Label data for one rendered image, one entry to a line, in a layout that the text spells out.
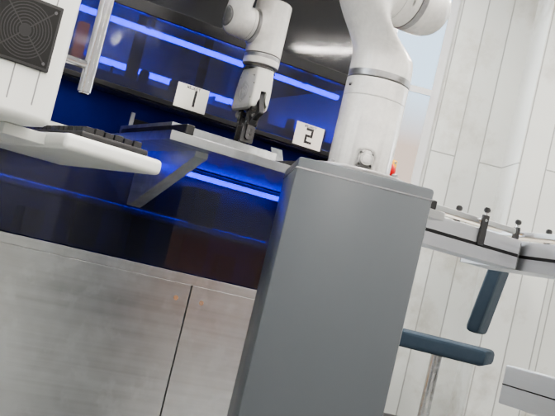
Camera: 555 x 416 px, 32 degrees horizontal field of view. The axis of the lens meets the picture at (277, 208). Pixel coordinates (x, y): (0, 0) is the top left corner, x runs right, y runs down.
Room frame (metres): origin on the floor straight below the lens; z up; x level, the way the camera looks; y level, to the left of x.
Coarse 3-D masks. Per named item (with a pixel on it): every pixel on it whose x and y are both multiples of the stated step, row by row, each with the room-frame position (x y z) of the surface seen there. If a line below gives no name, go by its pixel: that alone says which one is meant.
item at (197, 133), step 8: (120, 128) 2.37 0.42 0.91; (128, 128) 2.31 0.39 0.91; (200, 136) 2.10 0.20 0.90; (208, 136) 2.11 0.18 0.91; (216, 136) 2.12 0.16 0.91; (224, 144) 2.13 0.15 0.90; (232, 144) 2.14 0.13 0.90; (240, 144) 2.15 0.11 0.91; (248, 144) 2.15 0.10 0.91; (248, 152) 2.16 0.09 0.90; (256, 152) 2.17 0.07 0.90; (264, 152) 2.17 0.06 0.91; (272, 152) 2.18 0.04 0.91
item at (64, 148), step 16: (0, 128) 1.73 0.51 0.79; (16, 128) 1.74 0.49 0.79; (0, 144) 1.98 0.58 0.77; (16, 144) 1.89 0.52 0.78; (32, 144) 1.82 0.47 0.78; (48, 144) 1.76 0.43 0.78; (64, 144) 1.70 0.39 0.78; (80, 144) 1.71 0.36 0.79; (96, 144) 1.73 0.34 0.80; (48, 160) 2.11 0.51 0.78; (64, 160) 1.99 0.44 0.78; (80, 160) 1.89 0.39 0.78; (96, 160) 1.80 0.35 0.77; (112, 160) 1.76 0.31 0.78; (128, 160) 1.77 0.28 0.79; (144, 160) 1.79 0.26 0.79
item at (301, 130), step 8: (296, 128) 2.50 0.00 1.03; (304, 128) 2.51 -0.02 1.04; (312, 128) 2.52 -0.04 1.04; (320, 128) 2.53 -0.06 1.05; (296, 136) 2.50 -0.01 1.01; (304, 136) 2.51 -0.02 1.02; (312, 136) 2.52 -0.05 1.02; (320, 136) 2.53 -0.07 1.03; (304, 144) 2.51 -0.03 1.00; (312, 144) 2.52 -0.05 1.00; (320, 144) 2.53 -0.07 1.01
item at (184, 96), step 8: (184, 88) 2.35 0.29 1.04; (192, 88) 2.36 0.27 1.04; (200, 88) 2.37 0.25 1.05; (176, 96) 2.34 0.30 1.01; (184, 96) 2.35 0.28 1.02; (192, 96) 2.36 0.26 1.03; (200, 96) 2.37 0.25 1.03; (208, 96) 2.38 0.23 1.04; (176, 104) 2.34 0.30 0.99; (184, 104) 2.35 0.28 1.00; (200, 104) 2.37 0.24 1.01; (200, 112) 2.37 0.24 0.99
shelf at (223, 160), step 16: (144, 144) 2.15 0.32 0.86; (160, 144) 2.07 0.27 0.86; (176, 144) 2.00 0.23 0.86; (192, 144) 1.94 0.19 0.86; (208, 144) 1.96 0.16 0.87; (208, 160) 2.15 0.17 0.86; (224, 160) 2.08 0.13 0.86; (240, 160) 2.00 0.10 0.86; (256, 160) 2.01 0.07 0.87; (272, 160) 2.03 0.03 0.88; (224, 176) 2.43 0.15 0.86; (240, 176) 2.33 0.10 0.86; (256, 176) 2.24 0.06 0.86; (272, 176) 2.16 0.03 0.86
